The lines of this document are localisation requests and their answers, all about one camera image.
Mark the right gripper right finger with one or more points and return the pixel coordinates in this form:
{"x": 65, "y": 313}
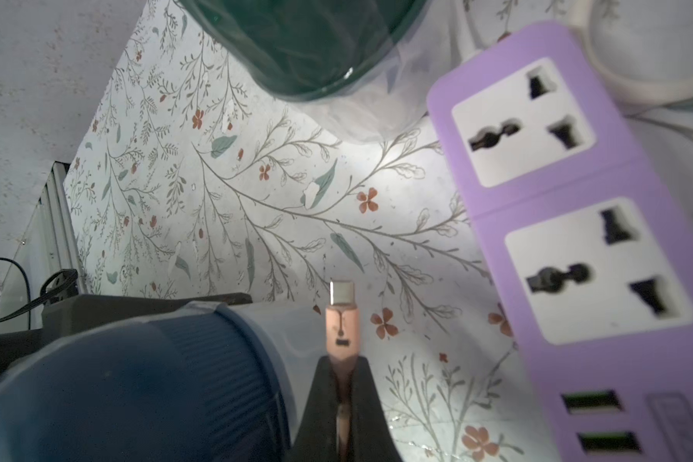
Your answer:
{"x": 370, "y": 436}

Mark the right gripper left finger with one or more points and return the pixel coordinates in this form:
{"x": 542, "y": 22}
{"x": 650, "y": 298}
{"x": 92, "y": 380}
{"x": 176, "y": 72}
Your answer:
{"x": 317, "y": 439}

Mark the purple power strip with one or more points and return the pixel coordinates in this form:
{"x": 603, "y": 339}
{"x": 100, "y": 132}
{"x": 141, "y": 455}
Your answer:
{"x": 590, "y": 253}

